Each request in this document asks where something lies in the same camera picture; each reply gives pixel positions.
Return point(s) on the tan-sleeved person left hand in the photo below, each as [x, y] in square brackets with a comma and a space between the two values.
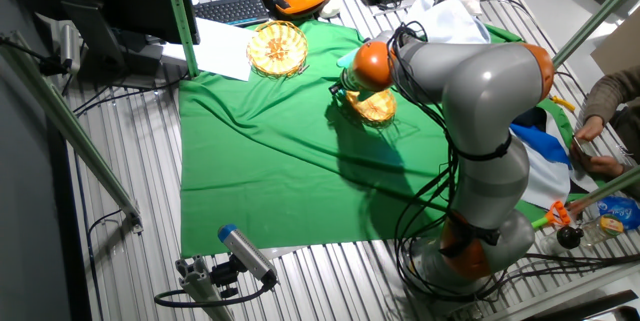
[600, 166]

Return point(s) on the white paper sheet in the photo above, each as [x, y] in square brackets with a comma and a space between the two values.
[220, 48]

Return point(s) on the white round roll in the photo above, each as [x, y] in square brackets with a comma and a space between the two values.
[330, 10]

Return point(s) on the green cloth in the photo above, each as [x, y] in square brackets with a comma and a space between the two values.
[250, 161]

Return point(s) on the tan-sleeved person right hand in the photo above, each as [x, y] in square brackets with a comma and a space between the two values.
[591, 128]

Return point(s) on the brown cardboard sheet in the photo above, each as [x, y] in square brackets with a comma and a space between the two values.
[620, 51]

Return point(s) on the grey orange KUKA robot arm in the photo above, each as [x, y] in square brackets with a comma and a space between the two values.
[485, 86]

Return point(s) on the oval orange wicker basket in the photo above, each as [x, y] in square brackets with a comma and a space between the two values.
[375, 108]

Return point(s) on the dark smartphone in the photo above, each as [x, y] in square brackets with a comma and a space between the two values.
[582, 147]

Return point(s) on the black keyboard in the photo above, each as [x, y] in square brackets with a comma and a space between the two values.
[232, 10]

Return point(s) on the green aluminium frame post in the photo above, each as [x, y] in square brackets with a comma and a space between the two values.
[179, 16]

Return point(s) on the grey plastic clothespin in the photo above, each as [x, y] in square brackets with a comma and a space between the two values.
[304, 68]

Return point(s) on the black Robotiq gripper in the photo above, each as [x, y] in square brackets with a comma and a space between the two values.
[345, 82]

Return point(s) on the small silver camera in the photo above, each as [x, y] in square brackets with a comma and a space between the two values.
[70, 46]

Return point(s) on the black round knob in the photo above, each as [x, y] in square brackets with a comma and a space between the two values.
[569, 237]

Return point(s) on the grey green frame beam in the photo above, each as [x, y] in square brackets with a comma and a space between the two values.
[65, 121]

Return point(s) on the green aluminium frame beam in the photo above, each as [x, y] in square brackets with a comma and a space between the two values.
[607, 186]
[592, 21]

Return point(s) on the glass jar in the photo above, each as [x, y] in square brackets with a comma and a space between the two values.
[602, 228]

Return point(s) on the grey monitor stand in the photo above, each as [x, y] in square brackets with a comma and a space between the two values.
[95, 36]

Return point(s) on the round yellow wicker basket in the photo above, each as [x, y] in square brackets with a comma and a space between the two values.
[277, 48]

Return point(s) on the silver camera blue cap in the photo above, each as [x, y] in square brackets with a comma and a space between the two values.
[247, 253]

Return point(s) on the white blue black cloth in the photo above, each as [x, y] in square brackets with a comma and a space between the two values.
[450, 26]

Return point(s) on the blue plastic bag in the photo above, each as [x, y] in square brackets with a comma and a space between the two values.
[622, 211]

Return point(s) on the orange green hand tool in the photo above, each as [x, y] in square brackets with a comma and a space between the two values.
[555, 213]

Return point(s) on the tan-sleeved right forearm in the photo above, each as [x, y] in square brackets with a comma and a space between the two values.
[615, 91]

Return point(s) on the aluminium profile camera mount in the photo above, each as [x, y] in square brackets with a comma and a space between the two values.
[200, 286]

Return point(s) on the yellow tool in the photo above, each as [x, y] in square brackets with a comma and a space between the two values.
[564, 103]

